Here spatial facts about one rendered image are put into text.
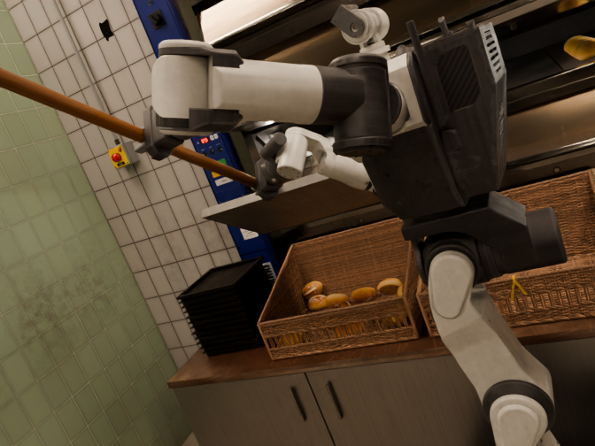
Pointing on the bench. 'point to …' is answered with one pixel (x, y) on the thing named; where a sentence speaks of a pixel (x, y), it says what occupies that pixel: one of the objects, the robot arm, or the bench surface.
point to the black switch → (157, 19)
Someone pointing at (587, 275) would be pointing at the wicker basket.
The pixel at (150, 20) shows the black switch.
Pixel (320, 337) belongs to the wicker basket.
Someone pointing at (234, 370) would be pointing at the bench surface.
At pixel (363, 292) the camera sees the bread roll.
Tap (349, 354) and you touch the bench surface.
